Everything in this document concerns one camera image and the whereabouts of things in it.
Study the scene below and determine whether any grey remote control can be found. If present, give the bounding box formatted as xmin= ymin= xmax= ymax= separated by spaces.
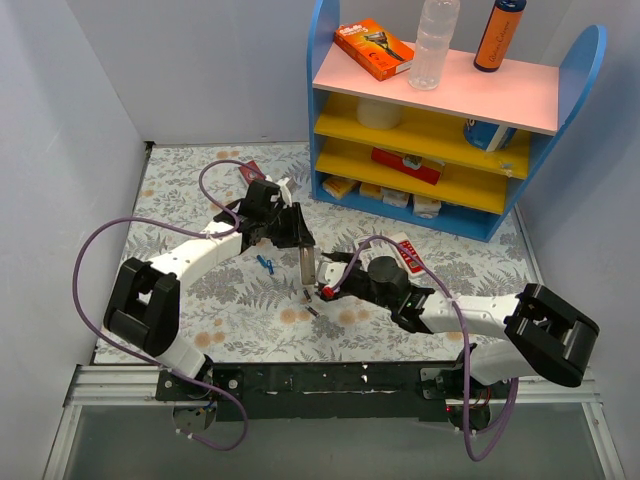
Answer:
xmin=299 ymin=246 xmax=316 ymax=286

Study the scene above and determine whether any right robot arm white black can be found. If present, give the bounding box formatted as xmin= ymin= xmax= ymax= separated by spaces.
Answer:
xmin=317 ymin=252 xmax=600 ymax=398

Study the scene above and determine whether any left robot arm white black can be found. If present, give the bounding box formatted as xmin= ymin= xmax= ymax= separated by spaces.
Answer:
xmin=103 ymin=179 xmax=316 ymax=400

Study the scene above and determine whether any red white remote control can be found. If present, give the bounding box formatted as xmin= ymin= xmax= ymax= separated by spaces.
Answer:
xmin=390 ymin=232 xmax=425 ymax=280

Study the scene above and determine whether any blue clip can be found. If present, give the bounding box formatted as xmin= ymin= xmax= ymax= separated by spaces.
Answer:
xmin=256 ymin=255 xmax=274 ymax=275

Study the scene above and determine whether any red toothpaste box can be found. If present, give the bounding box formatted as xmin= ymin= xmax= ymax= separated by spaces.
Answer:
xmin=238 ymin=160 xmax=264 ymax=185

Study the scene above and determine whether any yellow soap pack left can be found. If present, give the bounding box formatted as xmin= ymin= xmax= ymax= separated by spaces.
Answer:
xmin=322 ymin=175 xmax=359 ymax=200

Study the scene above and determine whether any floral table mat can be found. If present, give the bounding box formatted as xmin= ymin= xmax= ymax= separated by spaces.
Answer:
xmin=124 ymin=143 xmax=540 ymax=362

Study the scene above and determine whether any yellow white pack middle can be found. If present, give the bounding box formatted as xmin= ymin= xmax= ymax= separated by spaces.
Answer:
xmin=359 ymin=182 xmax=410 ymax=208

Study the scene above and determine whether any white pack right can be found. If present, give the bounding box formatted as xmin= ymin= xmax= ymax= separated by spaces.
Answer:
xmin=413 ymin=195 xmax=442 ymax=219

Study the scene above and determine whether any black base bar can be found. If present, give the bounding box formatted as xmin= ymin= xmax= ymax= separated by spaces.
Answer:
xmin=155 ymin=361 xmax=463 ymax=426

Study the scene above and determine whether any red box on shelf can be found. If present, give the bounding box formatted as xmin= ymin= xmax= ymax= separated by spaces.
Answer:
xmin=371 ymin=148 xmax=445 ymax=185

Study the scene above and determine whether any white paper roll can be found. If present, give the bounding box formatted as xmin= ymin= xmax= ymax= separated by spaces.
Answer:
xmin=356 ymin=97 xmax=403 ymax=130

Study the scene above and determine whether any blue shelf unit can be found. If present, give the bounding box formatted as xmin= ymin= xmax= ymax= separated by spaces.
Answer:
xmin=306 ymin=1 xmax=607 ymax=242

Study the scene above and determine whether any blue white can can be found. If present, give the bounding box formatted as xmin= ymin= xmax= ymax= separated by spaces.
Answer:
xmin=463 ymin=119 xmax=517 ymax=152

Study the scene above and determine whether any orange razor box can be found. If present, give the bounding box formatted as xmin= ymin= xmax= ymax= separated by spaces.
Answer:
xmin=334 ymin=18 xmax=414 ymax=81

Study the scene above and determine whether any clear plastic bottle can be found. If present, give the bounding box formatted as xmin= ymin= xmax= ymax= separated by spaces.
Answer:
xmin=408 ymin=0 xmax=460 ymax=91

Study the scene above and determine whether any orange cylindrical bottle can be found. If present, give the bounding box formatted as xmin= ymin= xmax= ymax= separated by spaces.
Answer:
xmin=473 ymin=0 xmax=527 ymax=72

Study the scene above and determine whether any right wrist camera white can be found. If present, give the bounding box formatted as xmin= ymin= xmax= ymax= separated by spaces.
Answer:
xmin=316 ymin=263 xmax=348 ymax=293

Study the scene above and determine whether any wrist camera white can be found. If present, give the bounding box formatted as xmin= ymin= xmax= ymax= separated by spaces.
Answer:
xmin=271 ymin=177 xmax=293 ymax=207
xmin=316 ymin=263 xmax=348 ymax=293

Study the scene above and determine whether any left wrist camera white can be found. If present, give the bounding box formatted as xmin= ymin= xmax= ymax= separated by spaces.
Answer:
xmin=271 ymin=177 xmax=293 ymax=207

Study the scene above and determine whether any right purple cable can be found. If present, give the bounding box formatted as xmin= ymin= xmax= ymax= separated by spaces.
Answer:
xmin=334 ymin=235 xmax=520 ymax=462

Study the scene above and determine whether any aluminium rail frame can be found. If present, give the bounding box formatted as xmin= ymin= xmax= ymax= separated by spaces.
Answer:
xmin=45 ymin=365 xmax=625 ymax=479

